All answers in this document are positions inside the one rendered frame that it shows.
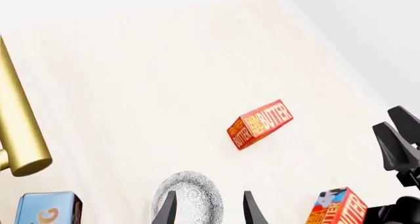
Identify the red butter box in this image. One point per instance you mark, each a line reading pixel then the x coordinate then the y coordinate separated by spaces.
pixel 260 125
pixel 341 209

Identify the blue printed food box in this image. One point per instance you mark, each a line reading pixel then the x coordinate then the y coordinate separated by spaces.
pixel 42 209

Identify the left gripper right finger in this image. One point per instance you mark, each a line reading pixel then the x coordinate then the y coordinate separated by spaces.
pixel 252 213

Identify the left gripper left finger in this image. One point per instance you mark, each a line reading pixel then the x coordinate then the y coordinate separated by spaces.
pixel 169 211

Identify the patterned black and white bowl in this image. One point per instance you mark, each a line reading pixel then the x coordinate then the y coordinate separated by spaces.
pixel 197 197

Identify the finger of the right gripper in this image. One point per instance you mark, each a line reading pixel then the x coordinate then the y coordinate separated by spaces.
pixel 392 147
pixel 408 123

